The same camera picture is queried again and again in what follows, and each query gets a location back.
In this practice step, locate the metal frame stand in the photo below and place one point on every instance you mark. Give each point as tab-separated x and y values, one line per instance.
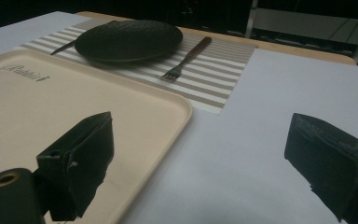
307	28

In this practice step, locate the striped beige placemat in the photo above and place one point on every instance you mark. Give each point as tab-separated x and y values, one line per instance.
205	71

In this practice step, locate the beige plastic tray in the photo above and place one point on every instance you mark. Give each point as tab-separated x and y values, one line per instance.
43	105

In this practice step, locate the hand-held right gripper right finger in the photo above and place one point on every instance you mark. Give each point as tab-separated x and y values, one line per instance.
332	161

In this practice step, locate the black textured plate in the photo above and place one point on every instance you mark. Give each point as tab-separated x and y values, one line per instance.
129	40

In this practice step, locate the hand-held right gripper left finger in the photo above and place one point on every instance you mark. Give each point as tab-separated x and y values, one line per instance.
80	161

